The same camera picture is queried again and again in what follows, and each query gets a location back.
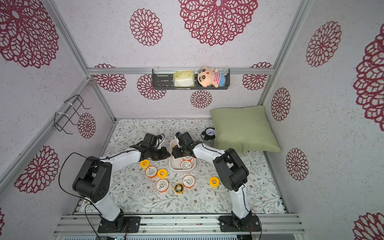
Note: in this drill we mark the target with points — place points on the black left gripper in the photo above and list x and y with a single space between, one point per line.
164 154

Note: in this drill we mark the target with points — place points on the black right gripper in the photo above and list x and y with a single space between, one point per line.
180 151

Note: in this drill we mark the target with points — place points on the orange white tape roll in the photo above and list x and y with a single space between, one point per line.
162 185
151 172
188 181
186 165
187 158

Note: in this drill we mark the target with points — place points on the white plastic storage box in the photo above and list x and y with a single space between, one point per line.
175 164

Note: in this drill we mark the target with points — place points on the black yellow tape roll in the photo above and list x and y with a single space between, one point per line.
179 188

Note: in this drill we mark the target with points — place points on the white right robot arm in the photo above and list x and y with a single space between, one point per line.
233 174

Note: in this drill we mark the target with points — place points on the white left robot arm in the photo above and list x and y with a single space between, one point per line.
94 177

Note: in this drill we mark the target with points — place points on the black round alarm clock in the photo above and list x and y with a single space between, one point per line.
208 134

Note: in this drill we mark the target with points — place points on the green square pillow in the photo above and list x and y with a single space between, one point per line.
243 129

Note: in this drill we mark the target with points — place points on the yellow-green sponge pack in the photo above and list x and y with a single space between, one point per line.
183 79

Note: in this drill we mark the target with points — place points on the cartoon boy plush doll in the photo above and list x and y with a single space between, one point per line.
208 77

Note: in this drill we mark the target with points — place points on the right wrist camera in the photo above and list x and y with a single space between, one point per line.
178 136

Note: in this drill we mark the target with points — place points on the black wall shelf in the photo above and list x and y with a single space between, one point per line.
164 80

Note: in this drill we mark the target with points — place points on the black wire wall rack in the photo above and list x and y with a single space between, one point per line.
62 119

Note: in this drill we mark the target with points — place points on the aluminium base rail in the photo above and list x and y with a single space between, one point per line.
193 224

